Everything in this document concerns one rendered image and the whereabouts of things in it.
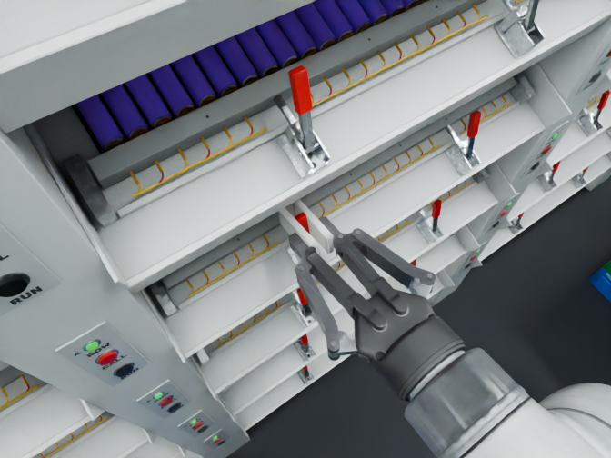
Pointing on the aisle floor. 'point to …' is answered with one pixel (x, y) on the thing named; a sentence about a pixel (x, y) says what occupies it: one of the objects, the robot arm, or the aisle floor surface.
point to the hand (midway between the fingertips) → (305, 229)
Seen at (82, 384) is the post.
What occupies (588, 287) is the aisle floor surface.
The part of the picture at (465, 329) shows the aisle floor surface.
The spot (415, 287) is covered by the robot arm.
